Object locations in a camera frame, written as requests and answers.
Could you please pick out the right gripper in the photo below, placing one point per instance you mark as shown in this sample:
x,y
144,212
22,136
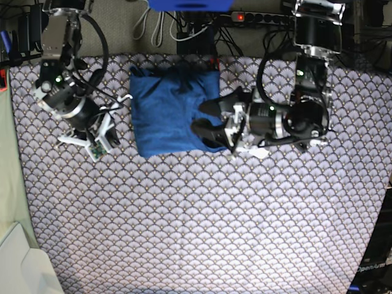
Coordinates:
x,y
66,99

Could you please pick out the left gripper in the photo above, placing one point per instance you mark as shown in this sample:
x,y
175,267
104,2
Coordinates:
x,y
267,121

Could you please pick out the blue long-sleeve T-shirt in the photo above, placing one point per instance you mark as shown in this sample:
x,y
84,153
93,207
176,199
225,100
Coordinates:
x,y
165,103

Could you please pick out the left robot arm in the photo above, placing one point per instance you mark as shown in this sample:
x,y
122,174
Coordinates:
x,y
316,38

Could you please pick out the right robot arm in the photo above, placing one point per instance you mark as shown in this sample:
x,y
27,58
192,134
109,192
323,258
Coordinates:
x,y
61,42

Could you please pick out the red black table clamp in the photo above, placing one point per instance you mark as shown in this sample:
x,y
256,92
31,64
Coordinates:
x,y
214,60

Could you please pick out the fan-patterned table cloth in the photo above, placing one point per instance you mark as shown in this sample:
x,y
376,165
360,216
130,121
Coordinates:
x,y
202,223

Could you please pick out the white plastic bin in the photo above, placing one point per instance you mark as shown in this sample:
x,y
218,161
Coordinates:
x,y
25,269

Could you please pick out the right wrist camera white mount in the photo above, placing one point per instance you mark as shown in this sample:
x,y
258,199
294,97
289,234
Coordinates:
x,y
94,139

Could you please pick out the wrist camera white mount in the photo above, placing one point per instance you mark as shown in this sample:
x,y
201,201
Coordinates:
x,y
94,139
238,134

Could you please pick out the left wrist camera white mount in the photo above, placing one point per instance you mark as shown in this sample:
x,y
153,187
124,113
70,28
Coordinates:
x,y
238,134

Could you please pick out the blue handled clamp left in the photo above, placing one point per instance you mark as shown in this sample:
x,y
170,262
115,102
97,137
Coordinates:
x,y
14,57

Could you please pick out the black power strip red switch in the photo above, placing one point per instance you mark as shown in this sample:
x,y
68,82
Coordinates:
x,y
258,18

